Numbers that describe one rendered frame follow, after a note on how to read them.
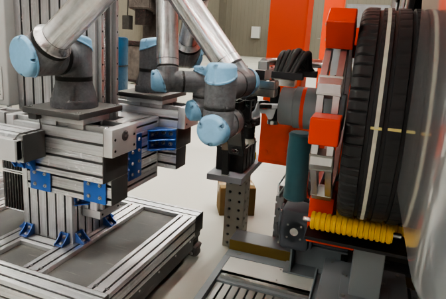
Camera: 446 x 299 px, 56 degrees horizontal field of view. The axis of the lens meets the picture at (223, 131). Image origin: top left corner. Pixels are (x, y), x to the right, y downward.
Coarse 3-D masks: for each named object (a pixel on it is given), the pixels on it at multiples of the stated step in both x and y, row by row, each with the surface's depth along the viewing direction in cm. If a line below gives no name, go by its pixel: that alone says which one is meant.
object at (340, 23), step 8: (336, 8) 115; (344, 8) 114; (352, 8) 114; (328, 16) 113; (336, 16) 112; (344, 16) 112; (352, 16) 111; (328, 24) 112; (336, 24) 111; (344, 24) 111; (352, 24) 110; (328, 32) 114; (336, 32) 113; (344, 32) 112; (352, 32) 112; (328, 40) 116; (336, 40) 115; (344, 40) 114; (352, 40) 113; (336, 48) 117; (344, 48) 116; (352, 48) 115
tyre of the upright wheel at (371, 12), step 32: (384, 32) 109; (416, 32) 108; (352, 96) 105; (384, 96) 103; (352, 128) 105; (384, 128) 104; (352, 160) 108; (384, 160) 105; (352, 192) 113; (384, 192) 109
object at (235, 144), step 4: (240, 132) 114; (236, 136) 116; (240, 136) 115; (244, 136) 118; (228, 140) 118; (232, 140) 117; (236, 140) 117; (240, 140) 116; (244, 140) 119; (228, 144) 119; (232, 144) 118; (236, 144) 118; (240, 144) 117; (244, 144) 119; (228, 148) 120; (232, 148) 119; (236, 148) 119; (240, 148) 118; (244, 148) 120; (232, 152) 120; (236, 152) 120; (240, 152) 120
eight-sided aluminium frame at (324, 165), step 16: (320, 80) 112; (336, 80) 111; (320, 96) 112; (336, 96) 111; (320, 112) 113; (336, 112) 112; (320, 160) 116; (336, 160) 154; (320, 176) 144; (336, 176) 149; (320, 192) 132
